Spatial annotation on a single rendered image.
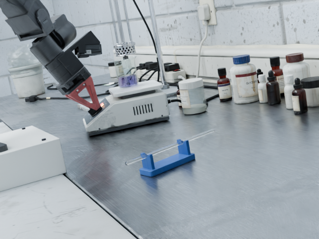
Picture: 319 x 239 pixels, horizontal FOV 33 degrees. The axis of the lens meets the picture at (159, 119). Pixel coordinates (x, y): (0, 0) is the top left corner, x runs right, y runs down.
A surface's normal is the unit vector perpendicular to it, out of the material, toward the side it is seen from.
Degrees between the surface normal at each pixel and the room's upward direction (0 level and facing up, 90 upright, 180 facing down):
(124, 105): 90
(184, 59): 90
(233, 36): 90
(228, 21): 90
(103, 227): 0
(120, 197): 0
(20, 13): 128
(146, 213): 0
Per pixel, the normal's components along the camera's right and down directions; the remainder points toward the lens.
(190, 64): -0.90, 0.24
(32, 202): -0.17, -0.96
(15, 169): 0.41, 0.12
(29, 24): -0.23, 0.80
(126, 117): 0.20, 0.17
